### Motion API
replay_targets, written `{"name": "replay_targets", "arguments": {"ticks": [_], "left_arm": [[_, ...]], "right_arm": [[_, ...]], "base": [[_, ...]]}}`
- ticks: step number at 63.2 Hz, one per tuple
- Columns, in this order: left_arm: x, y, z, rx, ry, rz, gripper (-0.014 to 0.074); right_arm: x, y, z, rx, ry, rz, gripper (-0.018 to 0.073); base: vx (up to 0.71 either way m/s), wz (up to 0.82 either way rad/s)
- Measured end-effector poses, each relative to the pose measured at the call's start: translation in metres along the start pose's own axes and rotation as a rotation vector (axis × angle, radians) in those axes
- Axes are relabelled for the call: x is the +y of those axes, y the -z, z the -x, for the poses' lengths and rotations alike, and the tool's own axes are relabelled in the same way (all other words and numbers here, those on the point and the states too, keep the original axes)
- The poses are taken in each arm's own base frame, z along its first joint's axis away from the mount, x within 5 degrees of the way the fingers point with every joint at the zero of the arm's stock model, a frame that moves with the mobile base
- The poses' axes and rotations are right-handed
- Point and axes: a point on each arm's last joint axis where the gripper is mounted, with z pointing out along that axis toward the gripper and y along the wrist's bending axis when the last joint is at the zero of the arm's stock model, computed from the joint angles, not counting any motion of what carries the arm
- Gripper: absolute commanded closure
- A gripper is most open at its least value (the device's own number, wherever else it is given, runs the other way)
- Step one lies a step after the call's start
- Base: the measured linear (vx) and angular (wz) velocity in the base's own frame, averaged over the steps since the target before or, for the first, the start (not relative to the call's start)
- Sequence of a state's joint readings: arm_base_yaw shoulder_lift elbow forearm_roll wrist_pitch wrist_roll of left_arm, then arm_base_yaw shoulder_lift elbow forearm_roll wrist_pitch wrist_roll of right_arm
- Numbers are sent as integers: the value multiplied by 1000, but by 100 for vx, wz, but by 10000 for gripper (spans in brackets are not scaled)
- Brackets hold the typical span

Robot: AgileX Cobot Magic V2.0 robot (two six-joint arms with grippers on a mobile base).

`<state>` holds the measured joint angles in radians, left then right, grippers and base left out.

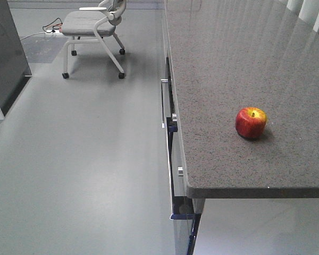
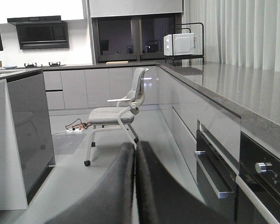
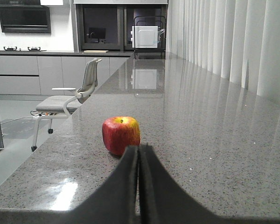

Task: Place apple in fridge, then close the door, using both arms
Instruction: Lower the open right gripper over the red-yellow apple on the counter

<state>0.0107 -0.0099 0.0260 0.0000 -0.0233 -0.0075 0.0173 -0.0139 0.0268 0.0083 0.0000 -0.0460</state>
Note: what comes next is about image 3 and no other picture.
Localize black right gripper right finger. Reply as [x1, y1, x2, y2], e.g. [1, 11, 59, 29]
[139, 145, 224, 224]

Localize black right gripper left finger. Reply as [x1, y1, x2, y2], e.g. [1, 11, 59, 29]
[60, 146, 138, 224]

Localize red yellow apple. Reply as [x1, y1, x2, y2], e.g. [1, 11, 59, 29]
[102, 116, 140, 156]

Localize white office chair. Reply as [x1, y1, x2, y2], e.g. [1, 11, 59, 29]
[31, 58, 102, 151]

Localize wooden cutting board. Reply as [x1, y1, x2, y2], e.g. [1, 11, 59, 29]
[83, 50, 109, 53]

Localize grey kitchen base cabinets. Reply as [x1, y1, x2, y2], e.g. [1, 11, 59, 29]
[0, 55, 129, 96]

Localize white microwave oven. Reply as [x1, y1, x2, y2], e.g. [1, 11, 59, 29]
[131, 26, 158, 49]

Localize gas stove burner right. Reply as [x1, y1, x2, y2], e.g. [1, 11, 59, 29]
[28, 47, 41, 51]

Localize gas stove burner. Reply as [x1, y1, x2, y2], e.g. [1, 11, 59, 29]
[3, 46, 17, 51]
[28, 47, 41, 51]

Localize white vertical curtain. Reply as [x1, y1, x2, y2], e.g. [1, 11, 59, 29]
[167, 0, 280, 105]

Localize gas stove burner left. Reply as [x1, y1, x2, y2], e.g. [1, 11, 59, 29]
[3, 46, 17, 51]

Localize black range hood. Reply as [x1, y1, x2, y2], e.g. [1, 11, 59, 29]
[0, 4, 51, 34]

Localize power strip with cables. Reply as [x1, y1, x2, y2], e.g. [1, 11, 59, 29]
[30, 111, 57, 117]

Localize dark glass wall cabinet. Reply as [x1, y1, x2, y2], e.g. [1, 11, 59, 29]
[75, 2, 167, 51]

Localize black wire rack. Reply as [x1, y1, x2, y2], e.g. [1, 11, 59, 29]
[133, 15, 166, 58]

